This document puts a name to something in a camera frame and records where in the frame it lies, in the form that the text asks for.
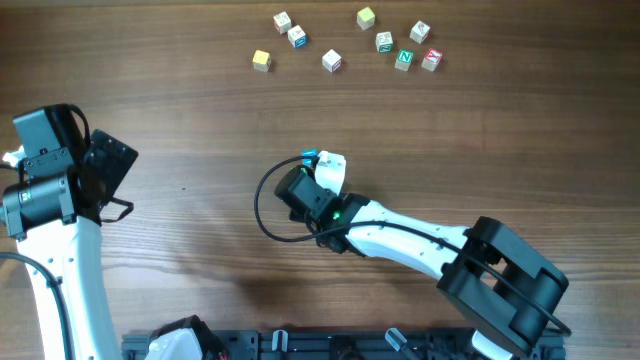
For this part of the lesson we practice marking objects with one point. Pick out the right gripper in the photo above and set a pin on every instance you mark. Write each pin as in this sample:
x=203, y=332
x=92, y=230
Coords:
x=296, y=216

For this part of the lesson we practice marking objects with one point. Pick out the yellow wooden block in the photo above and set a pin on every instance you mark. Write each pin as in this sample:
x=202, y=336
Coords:
x=261, y=60
x=365, y=18

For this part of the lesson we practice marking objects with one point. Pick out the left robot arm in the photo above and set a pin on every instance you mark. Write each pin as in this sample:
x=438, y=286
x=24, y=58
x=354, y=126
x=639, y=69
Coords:
x=65, y=269

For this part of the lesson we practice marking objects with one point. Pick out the red-edged wooden block top left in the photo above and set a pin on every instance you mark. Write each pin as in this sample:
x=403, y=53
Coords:
x=282, y=22

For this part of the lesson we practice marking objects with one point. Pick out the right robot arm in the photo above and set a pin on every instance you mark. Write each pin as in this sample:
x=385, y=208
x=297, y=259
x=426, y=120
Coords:
x=486, y=271

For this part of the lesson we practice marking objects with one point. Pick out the green wooden block N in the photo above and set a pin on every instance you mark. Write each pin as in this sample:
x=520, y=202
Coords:
x=404, y=60

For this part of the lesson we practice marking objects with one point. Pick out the dark green block Z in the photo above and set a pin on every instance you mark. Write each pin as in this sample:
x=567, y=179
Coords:
x=384, y=42

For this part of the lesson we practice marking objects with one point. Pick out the red wooden letter block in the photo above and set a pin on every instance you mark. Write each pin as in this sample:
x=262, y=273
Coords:
x=432, y=59

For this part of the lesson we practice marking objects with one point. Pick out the blue wooden letter block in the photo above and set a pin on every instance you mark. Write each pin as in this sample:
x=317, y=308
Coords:
x=310, y=157

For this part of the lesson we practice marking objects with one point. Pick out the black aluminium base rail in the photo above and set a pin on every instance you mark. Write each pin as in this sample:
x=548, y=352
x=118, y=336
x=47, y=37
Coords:
x=433, y=344

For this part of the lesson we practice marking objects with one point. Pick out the blue-edged wooden block A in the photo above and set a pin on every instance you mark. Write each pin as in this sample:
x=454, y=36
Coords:
x=297, y=36

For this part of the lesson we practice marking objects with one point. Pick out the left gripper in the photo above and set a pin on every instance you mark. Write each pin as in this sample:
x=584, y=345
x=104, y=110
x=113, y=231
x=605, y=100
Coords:
x=113, y=156

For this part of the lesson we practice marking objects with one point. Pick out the yellow wooden block left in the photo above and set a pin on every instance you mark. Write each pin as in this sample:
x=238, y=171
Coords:
x=261, y=60

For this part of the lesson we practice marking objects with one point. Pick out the yellow wooden block top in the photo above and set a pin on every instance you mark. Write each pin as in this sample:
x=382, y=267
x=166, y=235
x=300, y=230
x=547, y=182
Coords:
x=365, y=18

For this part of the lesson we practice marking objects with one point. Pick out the plain wooden block bird picture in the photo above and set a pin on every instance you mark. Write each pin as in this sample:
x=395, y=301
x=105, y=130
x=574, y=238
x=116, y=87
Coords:
x=419, y=32

